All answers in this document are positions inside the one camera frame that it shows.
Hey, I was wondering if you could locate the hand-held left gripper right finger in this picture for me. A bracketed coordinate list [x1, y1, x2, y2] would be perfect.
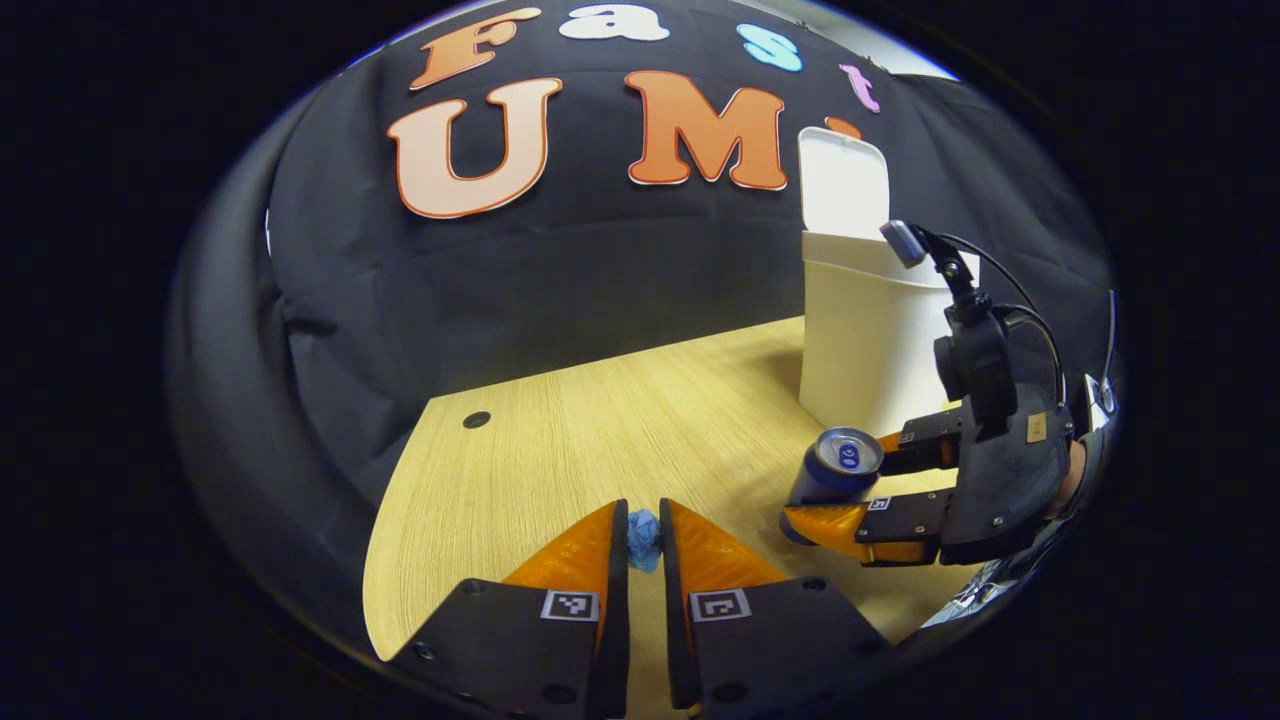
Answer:
[658, 497, 896, 720]

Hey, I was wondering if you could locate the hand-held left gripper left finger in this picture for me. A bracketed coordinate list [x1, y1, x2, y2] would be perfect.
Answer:
[385, 498, 631, 720]

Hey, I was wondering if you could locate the blue pop can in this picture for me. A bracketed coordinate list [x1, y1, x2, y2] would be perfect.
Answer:
[780, 427, 885, 546]

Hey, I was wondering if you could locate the white desktop garbage bin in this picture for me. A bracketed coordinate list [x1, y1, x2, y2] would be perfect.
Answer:
[797, 127, 981, 438]

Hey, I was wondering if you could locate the blue paper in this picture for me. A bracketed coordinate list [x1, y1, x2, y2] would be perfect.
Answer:
[625, 508, 663, 574]

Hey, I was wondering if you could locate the wooden desktop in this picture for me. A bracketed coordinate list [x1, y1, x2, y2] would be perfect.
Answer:
[362, 315, 986, 720]

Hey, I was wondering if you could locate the black cable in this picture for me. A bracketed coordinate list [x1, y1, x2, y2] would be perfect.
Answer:
[930, 232, 1069, 406]

